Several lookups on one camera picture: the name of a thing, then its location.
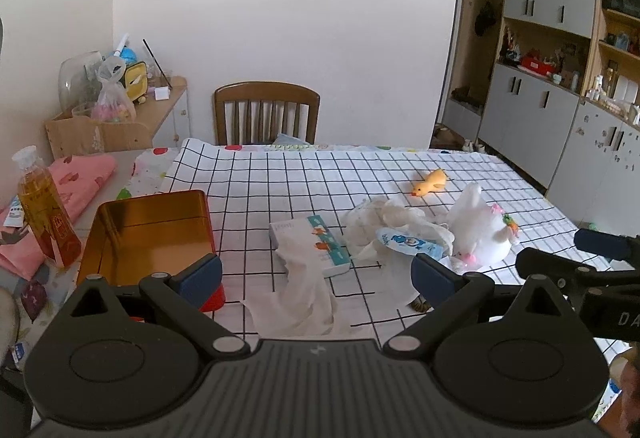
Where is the yellow toy box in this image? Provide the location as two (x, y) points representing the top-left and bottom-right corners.
(124, 61), (149, 103)

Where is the teal white tissue box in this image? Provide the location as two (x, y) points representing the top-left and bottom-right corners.
(269, 215), (352, 278)

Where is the amber drink bottle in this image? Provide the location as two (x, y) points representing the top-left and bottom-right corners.
(12, 146), (82, 268)

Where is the brown wooden chair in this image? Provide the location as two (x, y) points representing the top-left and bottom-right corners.
(212, 82), (320, 146)

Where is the white plush toy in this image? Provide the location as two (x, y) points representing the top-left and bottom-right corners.
(446, 184), (520, 274)

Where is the grey wall cabinet unit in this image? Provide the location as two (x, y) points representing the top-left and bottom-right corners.
(442, 0), (639, 232)

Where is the blue cartoon face mask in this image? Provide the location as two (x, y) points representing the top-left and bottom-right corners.
(376, 227), (444, 260)

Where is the white black grid tablecloth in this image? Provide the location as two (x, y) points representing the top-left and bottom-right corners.
(159, 137), (626, 369)

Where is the plastic bag of candy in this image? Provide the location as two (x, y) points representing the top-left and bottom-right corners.
(91, 56), (136, 123)

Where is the pink folded cloth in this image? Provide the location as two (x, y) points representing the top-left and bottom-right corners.
(1, 146), (116, 280)

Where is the red gold metal tin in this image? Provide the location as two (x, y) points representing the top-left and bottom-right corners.
(77, 190), (226, 312)

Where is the wooden side cabinet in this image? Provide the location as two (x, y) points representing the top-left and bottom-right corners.
(44, 76), (191, 158)

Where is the glass bowl vase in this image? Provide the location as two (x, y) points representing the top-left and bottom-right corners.
(58, 50), (103, 112)

